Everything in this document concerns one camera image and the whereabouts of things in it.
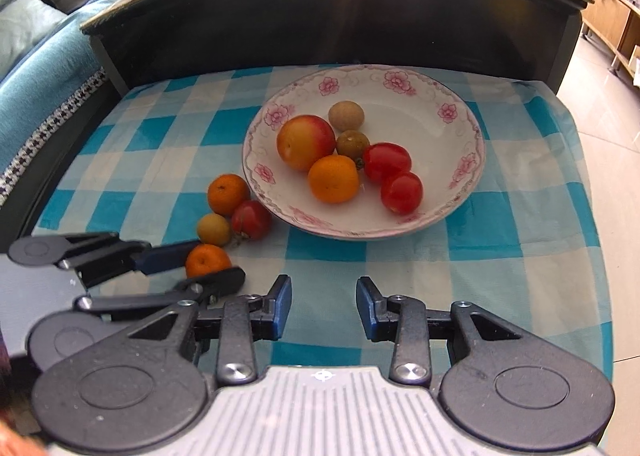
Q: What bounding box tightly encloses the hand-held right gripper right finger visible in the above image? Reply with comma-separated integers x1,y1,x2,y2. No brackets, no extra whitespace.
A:
355,276,522,386

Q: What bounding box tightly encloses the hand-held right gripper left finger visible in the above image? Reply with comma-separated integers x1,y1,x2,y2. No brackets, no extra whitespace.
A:
129,274,293,386

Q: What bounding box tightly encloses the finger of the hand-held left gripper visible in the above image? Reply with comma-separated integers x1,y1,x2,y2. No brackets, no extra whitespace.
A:
74,266,247,323
57,232,198,289

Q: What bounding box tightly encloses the mandarin orange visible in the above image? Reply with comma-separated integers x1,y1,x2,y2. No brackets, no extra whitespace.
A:
307,154,360,204
185,244,233,279
207,174,251,217

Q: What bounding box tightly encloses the yellowish longan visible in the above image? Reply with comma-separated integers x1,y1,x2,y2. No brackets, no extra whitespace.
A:
196,213,232,245

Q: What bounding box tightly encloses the red cherry tomato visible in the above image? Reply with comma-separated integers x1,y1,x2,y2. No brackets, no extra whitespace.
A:
362,142,413,185
380,171,424,215
230,200,273,241

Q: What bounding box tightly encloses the red-yellow apple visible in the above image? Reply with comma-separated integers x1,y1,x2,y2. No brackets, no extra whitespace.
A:
276,114,336,173

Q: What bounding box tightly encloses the dark brown longan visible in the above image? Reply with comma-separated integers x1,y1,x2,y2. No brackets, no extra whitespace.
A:
335,130,371,159

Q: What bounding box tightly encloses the white floral plate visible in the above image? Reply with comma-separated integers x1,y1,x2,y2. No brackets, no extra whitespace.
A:
242,64,487,240

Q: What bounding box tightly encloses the light brown longan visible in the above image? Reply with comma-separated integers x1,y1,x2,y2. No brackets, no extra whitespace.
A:
328,100,365,133

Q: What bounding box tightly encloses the blue white checked tablecloth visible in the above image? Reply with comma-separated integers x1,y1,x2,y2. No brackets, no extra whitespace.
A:
31,64,615,379

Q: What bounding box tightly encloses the blue-covered sofa with cushions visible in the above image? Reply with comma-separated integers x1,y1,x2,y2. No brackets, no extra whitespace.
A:
0,0,166,207

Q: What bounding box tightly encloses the dark coffee table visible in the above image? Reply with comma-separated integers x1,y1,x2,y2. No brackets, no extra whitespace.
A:
80,0,596,91

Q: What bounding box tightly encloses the wooden cabinet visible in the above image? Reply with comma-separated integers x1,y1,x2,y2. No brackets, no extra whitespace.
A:
582,0,640,86

